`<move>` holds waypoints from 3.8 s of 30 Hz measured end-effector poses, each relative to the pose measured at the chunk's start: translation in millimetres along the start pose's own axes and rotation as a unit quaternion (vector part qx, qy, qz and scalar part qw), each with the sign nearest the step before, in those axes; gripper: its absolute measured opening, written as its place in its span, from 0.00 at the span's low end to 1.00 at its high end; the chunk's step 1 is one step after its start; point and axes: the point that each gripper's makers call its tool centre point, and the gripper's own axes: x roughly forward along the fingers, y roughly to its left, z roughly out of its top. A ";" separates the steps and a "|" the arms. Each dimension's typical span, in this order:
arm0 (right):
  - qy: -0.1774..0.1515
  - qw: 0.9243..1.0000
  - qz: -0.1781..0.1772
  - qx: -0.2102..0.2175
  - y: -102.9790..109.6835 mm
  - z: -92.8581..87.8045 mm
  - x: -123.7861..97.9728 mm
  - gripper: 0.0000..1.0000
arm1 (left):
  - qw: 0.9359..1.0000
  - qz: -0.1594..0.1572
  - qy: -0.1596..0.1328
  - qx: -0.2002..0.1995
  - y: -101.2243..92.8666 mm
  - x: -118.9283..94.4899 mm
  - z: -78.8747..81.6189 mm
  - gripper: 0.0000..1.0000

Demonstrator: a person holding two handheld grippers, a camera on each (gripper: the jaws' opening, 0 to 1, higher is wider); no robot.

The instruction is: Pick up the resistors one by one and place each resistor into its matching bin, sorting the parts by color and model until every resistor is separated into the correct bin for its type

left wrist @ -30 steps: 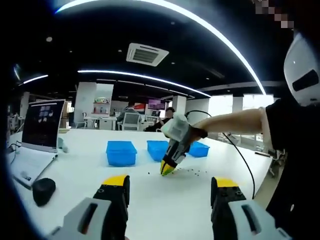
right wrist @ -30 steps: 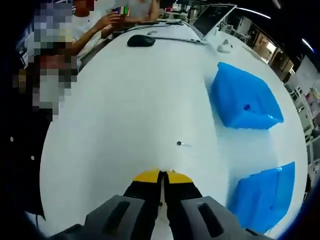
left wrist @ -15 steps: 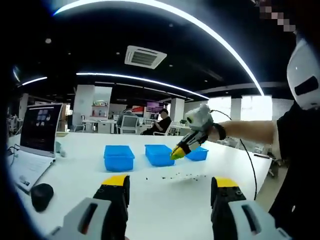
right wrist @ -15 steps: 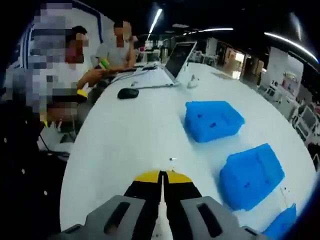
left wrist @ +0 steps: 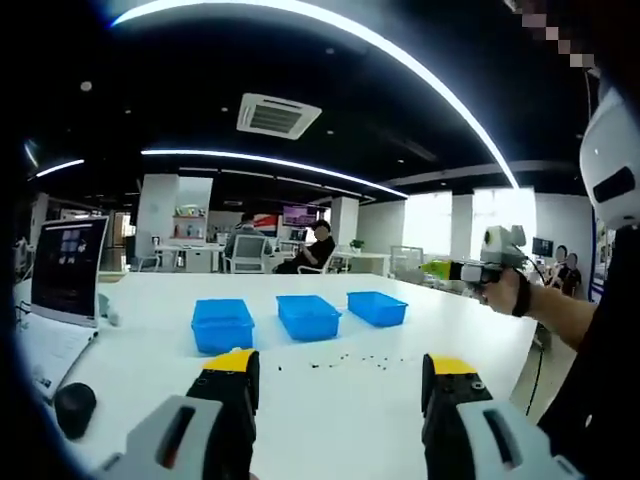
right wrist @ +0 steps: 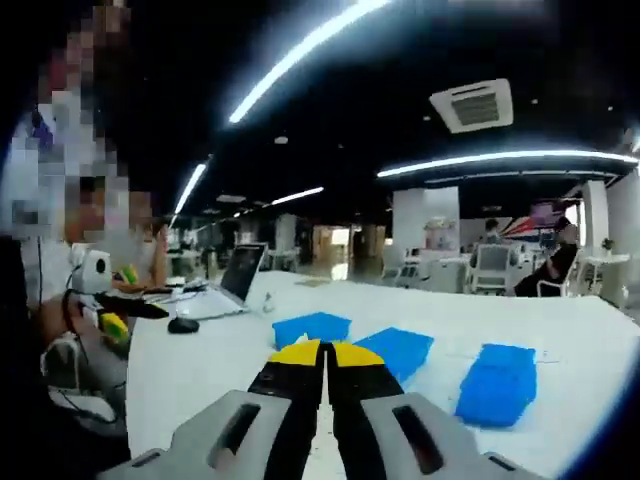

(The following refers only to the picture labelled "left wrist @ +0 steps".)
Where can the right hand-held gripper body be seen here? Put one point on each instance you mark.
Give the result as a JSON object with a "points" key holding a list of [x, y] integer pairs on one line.
{"points": [[502, 247]]}

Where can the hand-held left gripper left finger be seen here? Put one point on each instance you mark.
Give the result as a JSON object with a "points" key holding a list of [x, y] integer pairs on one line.
{"points": [[227, 400]]}

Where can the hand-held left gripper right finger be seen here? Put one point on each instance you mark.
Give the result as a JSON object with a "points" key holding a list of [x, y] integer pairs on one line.
{"points": [[447, 400]]}

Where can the blue plastic bin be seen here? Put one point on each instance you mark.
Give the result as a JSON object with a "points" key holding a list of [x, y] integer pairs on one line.
{"points": [[377, 310], [309, 320], [222, 327]]}

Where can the scatter of small resistors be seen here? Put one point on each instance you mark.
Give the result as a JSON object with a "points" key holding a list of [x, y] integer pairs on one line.
{"points": [[315, 366]]}

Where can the person's right hand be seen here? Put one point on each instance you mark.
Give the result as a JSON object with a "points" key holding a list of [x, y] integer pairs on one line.
{"points": [[502, 295]]}

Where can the dark desktop monitor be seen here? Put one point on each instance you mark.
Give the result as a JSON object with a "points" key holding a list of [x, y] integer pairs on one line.
{"points": [[542, 246]]}

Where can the grey mesh office chair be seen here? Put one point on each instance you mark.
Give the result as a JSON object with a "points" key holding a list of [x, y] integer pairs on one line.
{"points": [[407, 260]]}

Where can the long ceiling light strip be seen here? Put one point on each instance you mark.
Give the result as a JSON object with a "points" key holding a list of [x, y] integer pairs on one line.
{"points": [[500, 159]]}

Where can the white office desk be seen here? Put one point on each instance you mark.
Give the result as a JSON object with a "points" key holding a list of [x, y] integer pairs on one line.
{"points": [[372, 259]]}

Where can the potted plant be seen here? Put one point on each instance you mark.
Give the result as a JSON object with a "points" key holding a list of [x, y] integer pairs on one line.
{"points": [[357, 245]]}

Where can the white worn device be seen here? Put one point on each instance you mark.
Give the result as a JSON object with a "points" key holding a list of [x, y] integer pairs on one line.
{"points": [[610, 150]]}

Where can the white office chair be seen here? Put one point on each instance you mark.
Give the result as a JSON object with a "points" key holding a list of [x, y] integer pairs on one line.
{"points": [[247, 252]]}

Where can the black computer mouse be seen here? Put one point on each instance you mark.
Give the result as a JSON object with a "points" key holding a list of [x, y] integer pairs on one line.
{"points": [[75, 410]]}

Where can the colourful display shelf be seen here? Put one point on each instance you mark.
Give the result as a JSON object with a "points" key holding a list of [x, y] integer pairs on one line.
{"points": [[190, 227]]}

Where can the white laptop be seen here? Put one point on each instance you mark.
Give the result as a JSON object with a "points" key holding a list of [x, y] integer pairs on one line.
{"points": [[67, 270]]}

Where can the ceiling air conditioner vent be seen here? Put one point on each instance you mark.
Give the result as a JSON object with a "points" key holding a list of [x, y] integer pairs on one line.
{"points": [[277, 116]]}

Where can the short ceiling light strip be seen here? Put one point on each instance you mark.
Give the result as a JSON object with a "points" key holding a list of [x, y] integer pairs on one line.
{"points": [[62, 167]]}

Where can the round ceiling smoke detector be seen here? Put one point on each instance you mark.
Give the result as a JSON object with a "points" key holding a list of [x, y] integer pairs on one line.
{"points": [[86, 86]]}

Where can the blue white wall poster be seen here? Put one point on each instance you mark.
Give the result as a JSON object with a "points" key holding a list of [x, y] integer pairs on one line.
{"points": [[596, 285]]}

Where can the pink wall screen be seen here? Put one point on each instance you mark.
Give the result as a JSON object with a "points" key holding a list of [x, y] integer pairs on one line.
{"points": [[297, 214]]}

